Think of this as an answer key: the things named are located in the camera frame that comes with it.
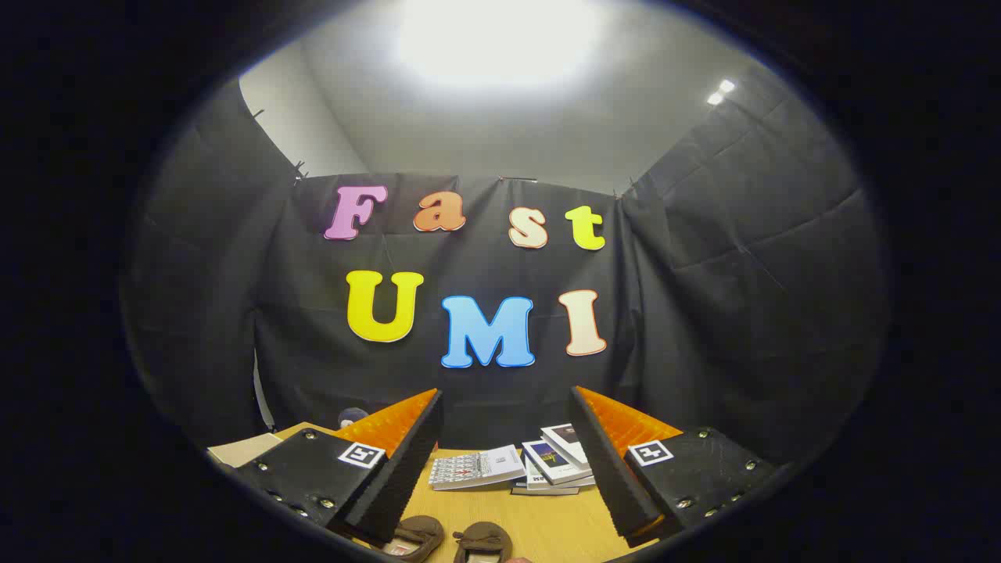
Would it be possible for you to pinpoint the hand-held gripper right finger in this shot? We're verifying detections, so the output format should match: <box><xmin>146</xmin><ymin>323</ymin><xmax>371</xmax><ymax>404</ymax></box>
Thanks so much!
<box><xmin>568</xmin><ymin>385</ymin><xmax>777</xmax><ymax>548</ymax></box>

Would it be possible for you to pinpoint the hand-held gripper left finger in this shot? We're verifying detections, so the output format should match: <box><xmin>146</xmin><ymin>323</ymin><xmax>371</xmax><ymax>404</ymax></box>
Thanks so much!
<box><xmin>232</xmin><ymin>389</ymin><xmax>445</xmax><ymax>546</ymax></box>

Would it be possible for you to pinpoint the brown fuzzy shoe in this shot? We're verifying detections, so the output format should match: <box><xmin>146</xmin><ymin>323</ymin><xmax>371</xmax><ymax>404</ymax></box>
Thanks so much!
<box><xmin>452</xmin><ymin>521</ymin><xmax>515</xmax><ymax>563</ymax></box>
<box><xmin>383</xmin><ymin>515</ymin><xmax>445</xmax><ymax>562</ymax></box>

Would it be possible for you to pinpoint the beige fabric storage box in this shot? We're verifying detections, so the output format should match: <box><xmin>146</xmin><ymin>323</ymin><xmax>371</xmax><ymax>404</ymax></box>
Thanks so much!
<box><xmin>207</xmin><ymin>432</ymin><xmax>284</xmax><ymax>468</ymax></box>

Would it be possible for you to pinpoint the white book with blue picture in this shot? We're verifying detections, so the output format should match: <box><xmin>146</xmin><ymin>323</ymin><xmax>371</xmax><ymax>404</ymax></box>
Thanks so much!
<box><xmin>522</xmin><ymin>440</ymin><xmax>594</xmax><ymax>486</ymax></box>

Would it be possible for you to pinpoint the white book with black letters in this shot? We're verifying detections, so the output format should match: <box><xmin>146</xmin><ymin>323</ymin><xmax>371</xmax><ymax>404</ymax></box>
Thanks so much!
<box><xmin>526</xmin><ymin>461</ymin><xmax>597</xmax><ymax>491</ymax></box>

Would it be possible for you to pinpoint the grey patterned cover book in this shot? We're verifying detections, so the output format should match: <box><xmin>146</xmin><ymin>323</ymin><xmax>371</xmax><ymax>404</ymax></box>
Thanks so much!
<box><xmin>429</xmin><ymin>445</ymin><xmax>526</xmax><ymax>491</ymax></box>

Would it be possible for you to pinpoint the black backdrop cloth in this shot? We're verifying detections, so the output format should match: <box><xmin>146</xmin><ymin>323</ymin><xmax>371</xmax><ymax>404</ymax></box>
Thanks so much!
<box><xmin>121</xmin><ymin>63</ymin><xmax>892</xmax><ymax>470</ymax></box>

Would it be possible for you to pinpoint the large bright ceiling light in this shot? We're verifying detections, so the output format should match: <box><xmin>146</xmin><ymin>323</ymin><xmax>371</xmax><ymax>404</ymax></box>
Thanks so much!
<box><xmin>395</xmin><ymin>0</ymin><xmax>603</xmax><ymax>87</ymax></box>

